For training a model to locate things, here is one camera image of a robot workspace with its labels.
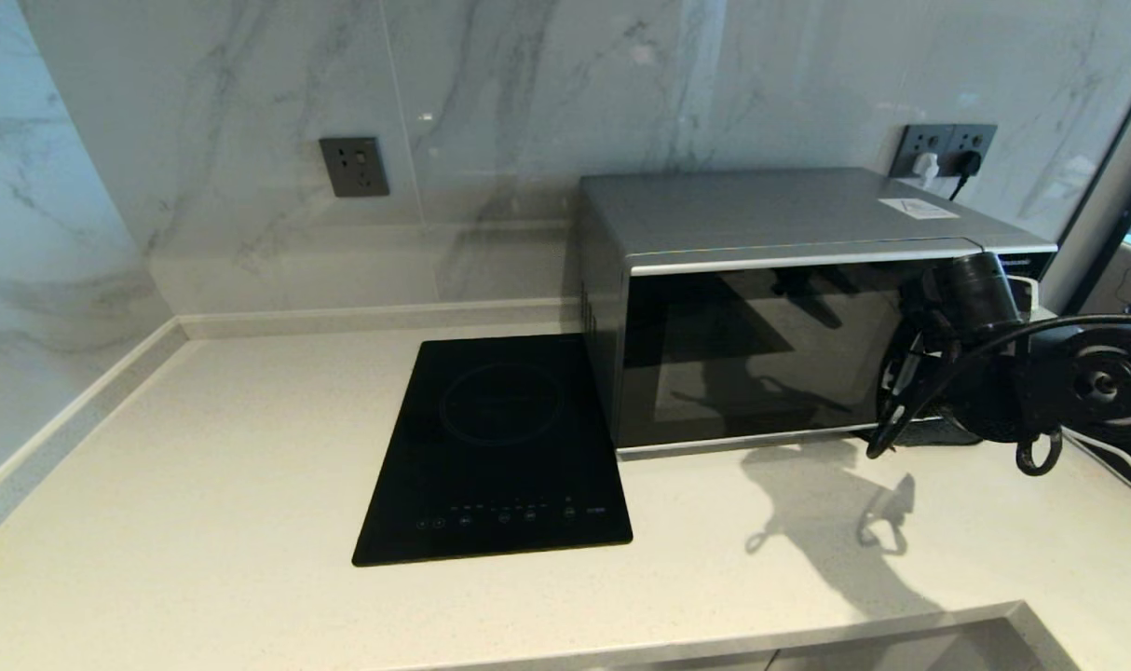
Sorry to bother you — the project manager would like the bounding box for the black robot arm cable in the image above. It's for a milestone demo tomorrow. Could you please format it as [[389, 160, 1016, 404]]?
[[865, 312, 1131, 478]]

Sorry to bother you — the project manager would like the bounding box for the dark grey cloth pad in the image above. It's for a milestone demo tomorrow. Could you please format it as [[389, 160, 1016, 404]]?
[[887, 419, 981, 448]]

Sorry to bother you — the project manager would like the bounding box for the white power cable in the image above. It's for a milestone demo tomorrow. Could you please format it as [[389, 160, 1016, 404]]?
[[1083, 440, 1131, 504]]

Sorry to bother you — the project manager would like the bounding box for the dark window frame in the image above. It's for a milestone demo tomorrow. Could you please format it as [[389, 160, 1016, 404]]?
[[1041, 47, 1131, 313]]

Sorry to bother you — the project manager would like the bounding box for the white paper sticker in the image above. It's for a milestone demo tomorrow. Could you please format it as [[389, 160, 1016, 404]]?
[[878, 198, 960, 221]]

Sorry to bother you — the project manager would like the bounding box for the silver microwave oven body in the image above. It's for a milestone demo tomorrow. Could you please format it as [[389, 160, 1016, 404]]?
[[577, 168, 1058, 459]]

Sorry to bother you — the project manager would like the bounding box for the grey cabinet door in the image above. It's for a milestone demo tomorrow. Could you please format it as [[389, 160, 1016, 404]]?
[[772, 613, 1037, 671]]

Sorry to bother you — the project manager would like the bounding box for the black induction cooktop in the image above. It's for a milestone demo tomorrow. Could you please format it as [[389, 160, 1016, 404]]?
[[351, 335, 634, 568]]

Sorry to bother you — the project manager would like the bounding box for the black power plug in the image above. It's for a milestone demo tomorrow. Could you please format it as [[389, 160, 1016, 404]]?
[[949, 150, 984, 201]]

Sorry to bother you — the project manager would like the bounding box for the grey wall socket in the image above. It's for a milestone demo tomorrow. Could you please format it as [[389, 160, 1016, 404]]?
[[947, 124, 999, 178], [892, 125, 953, 180], [320, 137, 390, 199]]

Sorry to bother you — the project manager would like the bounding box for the black glass microwave door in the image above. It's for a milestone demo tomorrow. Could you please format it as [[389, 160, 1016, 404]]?
[[615, 244, 981, 456]]

